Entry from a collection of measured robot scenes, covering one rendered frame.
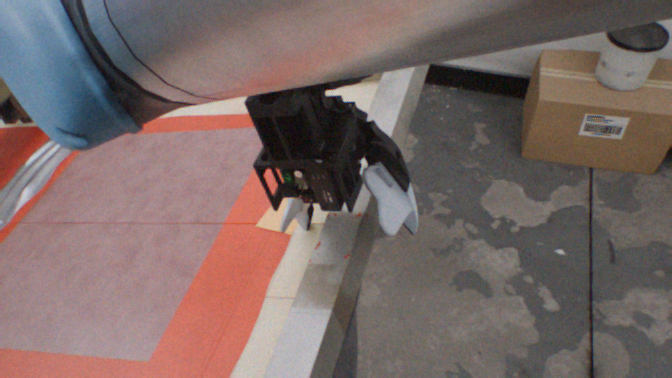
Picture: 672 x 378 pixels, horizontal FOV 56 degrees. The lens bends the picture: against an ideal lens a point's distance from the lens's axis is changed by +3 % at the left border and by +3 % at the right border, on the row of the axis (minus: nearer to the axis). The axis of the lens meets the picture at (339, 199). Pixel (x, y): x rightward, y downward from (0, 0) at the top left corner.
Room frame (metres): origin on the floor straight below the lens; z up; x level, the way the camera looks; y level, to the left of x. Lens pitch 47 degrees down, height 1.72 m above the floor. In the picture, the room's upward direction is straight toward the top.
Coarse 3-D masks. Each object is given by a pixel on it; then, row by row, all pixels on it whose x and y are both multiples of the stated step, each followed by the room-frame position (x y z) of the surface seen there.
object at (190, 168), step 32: (0, 128) 0.77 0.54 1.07; (32, 128) 0.74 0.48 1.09; (160, 128) 0.66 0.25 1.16; (192, 128) 0.64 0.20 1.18; (224, 128) 0.62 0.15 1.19; (0, 160) 0.67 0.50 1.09; (64, 160) 0.63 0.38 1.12; (96, 160) 0.62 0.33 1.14; (128, 160) 0.60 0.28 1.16; (160, 160) 0.58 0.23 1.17; (192, 160) 0.57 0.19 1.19; (224, 160) 0.55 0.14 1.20; (64, 192) 0.56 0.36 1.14; (96, 192) 0.54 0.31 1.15; (128, 192) 0.53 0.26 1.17; (160, 192) 0.52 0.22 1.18; (192, 192) 0.50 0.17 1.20; (224, 192) 0.49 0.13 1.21; (256, 192) 0.48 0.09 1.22
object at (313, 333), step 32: (384, 96) 0.56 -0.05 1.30; (416, 96) 0.59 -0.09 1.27; (384, 128) 0.50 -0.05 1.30; (352, 224) 0.36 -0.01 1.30; (320, 256) 0.33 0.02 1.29; (352, 256) 0.33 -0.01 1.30; (320, 288) 0.30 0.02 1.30; (352, 288) 0.31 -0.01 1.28; (288, 320) 0.27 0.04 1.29; (320, 320) 0.26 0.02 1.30; (288, 352) 0.24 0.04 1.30; (320, 352) 0.24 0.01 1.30
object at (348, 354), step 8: (360, 288) 0.60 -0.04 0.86; (352, 312) 0.58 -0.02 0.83; (352, 320) 0.57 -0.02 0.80; (352, 328) 0.58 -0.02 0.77; (352, 336) 0.58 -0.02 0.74; (344, 344) 0.55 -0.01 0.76; (352, 344) 0.58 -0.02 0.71; (344, 352) 0.56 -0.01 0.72; (352, 352) 0.58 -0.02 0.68; (344, 360) 0.56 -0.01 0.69; (352, 360) 0.58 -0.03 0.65; (336, 368) 0.47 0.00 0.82; (344, 368) 0.56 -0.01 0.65; (352, 368) 0.58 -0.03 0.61; (336, 376) 0.53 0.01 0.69; (344, 376) 0.57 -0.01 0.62; (352, 376) 0.58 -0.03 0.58
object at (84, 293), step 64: (0, 256) 0.46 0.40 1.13; (64, 256) 0.44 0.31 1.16; (128, 256) 0.42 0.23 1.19; (192, 256) 0.40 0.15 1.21; (256, 256) 0.38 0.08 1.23; (0, 320) 0.36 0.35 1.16; (64, 320) 0.34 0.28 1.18; (128, 320) 0.33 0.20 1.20; (192, 320) 0.31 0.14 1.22; (256, 320) 0.30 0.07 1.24
